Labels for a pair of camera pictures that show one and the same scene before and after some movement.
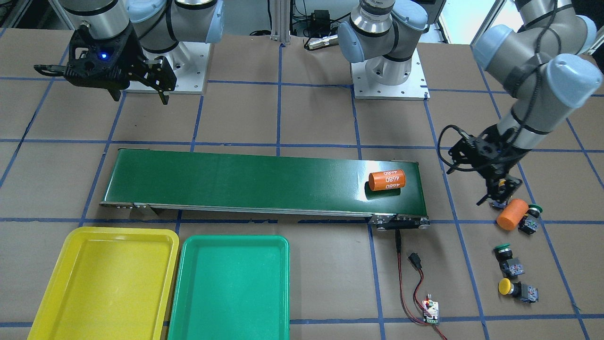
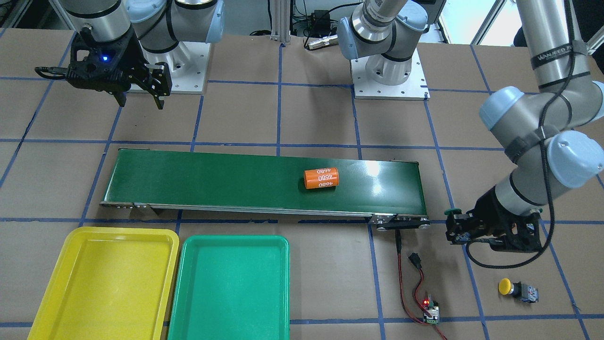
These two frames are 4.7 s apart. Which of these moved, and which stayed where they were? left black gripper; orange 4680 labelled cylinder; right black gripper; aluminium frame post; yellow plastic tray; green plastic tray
Moved: left black gripper; orange 4680 labelled cylinder
Stayed: aluminium frame post; right black gripper; green plastic tray; yellow plastic tray
